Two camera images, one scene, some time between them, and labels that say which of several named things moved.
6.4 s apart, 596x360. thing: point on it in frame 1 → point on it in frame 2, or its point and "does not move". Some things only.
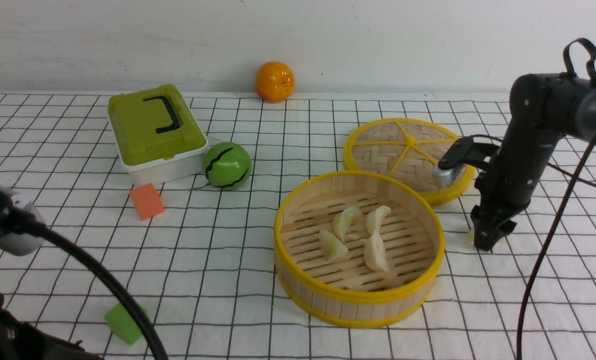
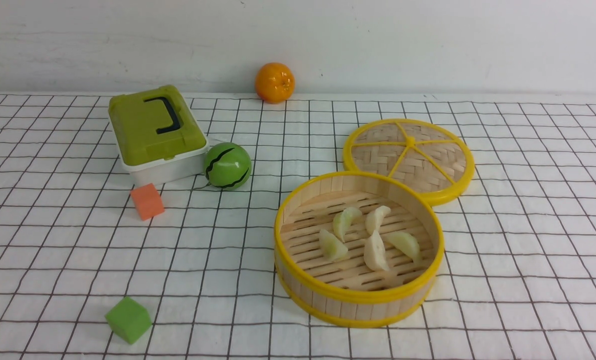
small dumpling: [332, 248] does not move
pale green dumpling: [470, 237] → [407, 242]
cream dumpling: [374, 253] does not move
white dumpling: [374, 217] does not move
